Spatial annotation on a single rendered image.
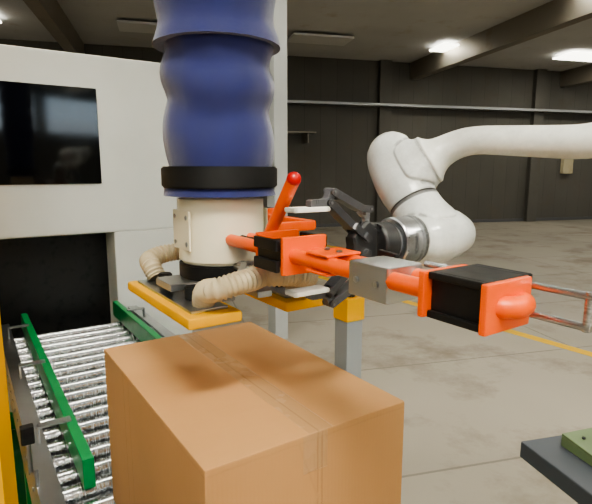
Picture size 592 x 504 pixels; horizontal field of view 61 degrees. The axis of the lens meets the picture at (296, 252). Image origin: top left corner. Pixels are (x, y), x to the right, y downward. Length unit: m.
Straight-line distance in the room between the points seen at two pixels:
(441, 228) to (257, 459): 0.51
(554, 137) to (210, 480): 0.80
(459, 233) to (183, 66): 0.58
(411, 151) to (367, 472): 0.60
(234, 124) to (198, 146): 0.07
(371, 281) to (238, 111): 0.45
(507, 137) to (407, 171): 0.19
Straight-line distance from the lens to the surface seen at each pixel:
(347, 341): 1.52
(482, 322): 0.51
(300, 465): 0.88
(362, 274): 0.63
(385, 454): 1.01
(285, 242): 0.75
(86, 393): 2.13
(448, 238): 0.97
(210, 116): 0.93
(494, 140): 1.03
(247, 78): 0.94
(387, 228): 0.89
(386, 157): 1.03
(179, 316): 0.87
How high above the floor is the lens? 1.37
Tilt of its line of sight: 9 degrees down
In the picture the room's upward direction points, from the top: straight up
